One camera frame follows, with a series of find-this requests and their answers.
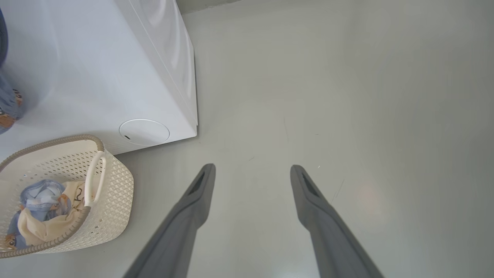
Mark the cream and blue garment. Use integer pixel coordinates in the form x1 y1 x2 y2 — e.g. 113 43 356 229
5 179 88 250

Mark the round white filter cover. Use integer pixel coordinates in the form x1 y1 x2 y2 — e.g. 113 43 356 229
119 119 170 146

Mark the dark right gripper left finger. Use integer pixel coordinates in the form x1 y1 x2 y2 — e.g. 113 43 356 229
123 163 216 278

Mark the white front-load washing machine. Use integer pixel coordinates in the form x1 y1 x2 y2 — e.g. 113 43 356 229
0 0 199 163

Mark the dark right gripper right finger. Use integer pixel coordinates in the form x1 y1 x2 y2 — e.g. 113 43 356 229
290 165 385 278

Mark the cream perforated laundry basket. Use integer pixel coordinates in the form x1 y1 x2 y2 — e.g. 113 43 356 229
0 134 134 259

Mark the blue bear-print garment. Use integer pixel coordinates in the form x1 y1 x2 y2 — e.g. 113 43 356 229
0 8 25 134

